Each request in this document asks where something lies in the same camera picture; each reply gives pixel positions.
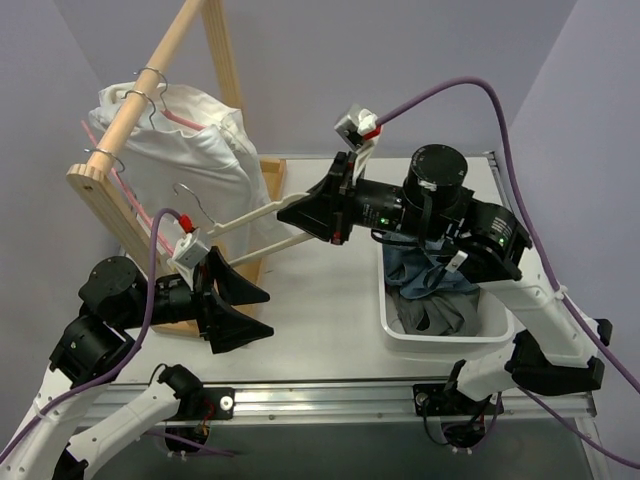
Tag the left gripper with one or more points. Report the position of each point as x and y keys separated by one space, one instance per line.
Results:
x=201 y=298

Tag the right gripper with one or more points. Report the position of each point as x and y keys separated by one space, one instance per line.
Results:
x=341 y=198

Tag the cream hanger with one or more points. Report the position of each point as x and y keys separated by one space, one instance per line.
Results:
x=274 y=206

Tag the light white shirt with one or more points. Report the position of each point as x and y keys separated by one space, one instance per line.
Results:
x=210 y=175

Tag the blue denim garment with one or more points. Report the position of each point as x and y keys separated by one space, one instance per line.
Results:
x=415 y=274

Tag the pink hanger front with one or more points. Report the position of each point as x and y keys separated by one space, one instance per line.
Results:
x=116 y=172

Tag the pink hanger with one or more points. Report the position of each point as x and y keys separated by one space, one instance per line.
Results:
x=116 y=172
x=158 y=95

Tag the grey pleated skirt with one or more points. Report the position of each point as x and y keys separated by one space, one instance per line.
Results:
x=438 y=314

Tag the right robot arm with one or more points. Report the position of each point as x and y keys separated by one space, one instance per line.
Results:
x=555 y=354

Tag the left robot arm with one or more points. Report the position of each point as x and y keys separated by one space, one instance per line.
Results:
x=87 y=359

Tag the pink hanger rear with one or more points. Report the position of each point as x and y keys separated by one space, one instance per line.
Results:
x=158 y=95

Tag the cream white garment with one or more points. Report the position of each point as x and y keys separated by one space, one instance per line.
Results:
x=218 y=119

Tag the wooden clothes rack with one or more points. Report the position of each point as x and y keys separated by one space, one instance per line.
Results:
x=120 y=107

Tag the white plastic basket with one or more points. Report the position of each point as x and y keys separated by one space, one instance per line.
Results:
x=496 y=324

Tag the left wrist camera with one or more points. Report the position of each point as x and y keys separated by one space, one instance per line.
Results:
x=188 y=252

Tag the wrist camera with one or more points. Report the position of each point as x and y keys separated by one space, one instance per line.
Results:
x=188 y=252
x=358 y=127

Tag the aluminium front rail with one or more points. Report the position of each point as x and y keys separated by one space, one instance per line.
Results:
x=356 y=402

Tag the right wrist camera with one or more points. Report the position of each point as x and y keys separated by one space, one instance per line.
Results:
x=358 y=127

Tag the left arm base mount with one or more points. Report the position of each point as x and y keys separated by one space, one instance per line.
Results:
x=220 y=402

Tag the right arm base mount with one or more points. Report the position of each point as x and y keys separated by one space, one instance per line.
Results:
x=452 y=420

